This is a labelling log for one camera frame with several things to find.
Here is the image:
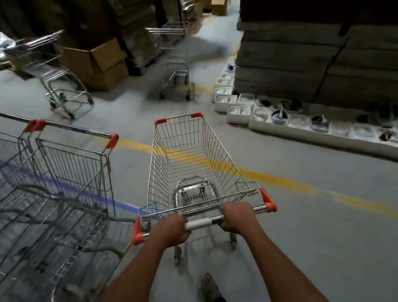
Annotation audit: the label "person's right hand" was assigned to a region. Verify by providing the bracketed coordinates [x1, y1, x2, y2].
[218, 200, 261, 237]

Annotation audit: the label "person's left hand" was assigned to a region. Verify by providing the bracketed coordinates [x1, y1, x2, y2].
[150, 211, 192, 249]

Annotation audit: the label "shopping cart white handle sleeve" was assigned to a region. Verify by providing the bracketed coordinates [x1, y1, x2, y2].
[123, 107, 282, 270]

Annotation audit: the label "person's right forearm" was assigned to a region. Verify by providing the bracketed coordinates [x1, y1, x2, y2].
[239, 219, 335, 302]

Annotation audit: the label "person's left forearm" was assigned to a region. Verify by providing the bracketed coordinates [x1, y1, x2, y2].
[74, 236, 184, 302]

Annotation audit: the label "person's sandalled foot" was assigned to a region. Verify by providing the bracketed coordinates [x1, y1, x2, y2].
[198, 271, 222, 302]

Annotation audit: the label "steel shopping cart red corners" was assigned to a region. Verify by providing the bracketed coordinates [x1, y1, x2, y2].
[32, 112, 148, 302]
[0, 100, 72, 279]

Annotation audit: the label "blue and white ceramic bowl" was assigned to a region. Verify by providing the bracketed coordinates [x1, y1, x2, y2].
[310, 114, 329, 133]
[271, 109, 289, 126]

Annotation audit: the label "row of white boxes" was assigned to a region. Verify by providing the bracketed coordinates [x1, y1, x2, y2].
[208, 43, 398, 181]

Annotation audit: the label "two-tier steel shopping cart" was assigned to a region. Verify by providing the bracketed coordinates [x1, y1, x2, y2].
[144, 18, 200, 104]
[2, 27, 96, 125]

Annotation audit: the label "open brown cardboard box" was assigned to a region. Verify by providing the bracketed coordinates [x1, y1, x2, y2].
[56, 36, 132, 95]

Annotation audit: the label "large stack of flattened cardboard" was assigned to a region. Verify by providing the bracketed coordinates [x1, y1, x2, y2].
[225, 0, 398, 128]

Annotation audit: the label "tall dark cardboard stack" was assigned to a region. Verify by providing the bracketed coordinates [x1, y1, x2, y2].
[105, 0, 164, 78]

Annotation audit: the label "small brown cardboard box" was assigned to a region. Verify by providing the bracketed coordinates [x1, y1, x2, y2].
[210, 0, 231, 17]

